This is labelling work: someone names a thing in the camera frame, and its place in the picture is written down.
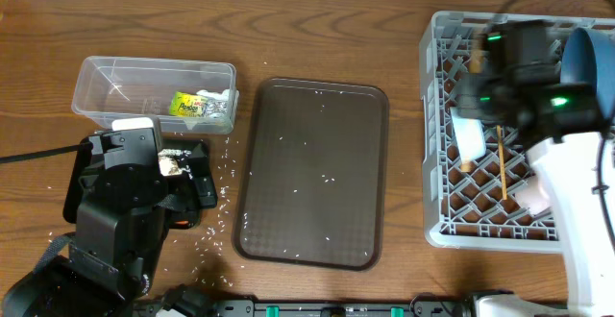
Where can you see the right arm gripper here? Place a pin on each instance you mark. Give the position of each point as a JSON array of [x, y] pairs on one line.
[[474, 106]]

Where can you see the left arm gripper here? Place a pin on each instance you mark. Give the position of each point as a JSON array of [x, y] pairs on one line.
[[207, 196]]

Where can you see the light blue rice bowl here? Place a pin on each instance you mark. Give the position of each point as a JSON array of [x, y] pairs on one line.
[[469, 137]]

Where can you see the foil snack wrapper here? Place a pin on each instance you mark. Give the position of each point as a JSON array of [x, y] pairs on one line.
[[203, 104]]

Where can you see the dark blue plate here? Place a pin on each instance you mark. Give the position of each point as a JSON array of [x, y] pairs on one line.
[[588, 57]]

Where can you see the brown mushroom piece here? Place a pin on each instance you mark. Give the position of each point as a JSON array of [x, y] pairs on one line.
[[169, 167]]

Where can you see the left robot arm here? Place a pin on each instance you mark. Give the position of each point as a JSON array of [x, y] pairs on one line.
[[100, 269]]

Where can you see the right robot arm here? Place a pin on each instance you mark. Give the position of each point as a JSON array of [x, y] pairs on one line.
[[563, 111]]

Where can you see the grey dishwasher rack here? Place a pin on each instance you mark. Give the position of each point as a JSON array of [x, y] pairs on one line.
[[466, 210]]

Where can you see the black plastic tray bin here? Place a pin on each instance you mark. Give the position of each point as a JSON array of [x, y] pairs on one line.
[[120, 172]]

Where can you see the spilled white rice pile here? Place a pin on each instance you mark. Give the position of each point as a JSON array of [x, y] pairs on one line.
[[181, 156]]

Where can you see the clear plastic bin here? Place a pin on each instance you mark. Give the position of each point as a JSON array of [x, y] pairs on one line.
[[112, 88]]

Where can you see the brown serving tray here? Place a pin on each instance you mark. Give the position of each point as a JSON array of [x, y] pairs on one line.
[[313, 187]]

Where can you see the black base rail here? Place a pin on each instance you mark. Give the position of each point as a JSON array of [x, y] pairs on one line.
[[189, 301]]

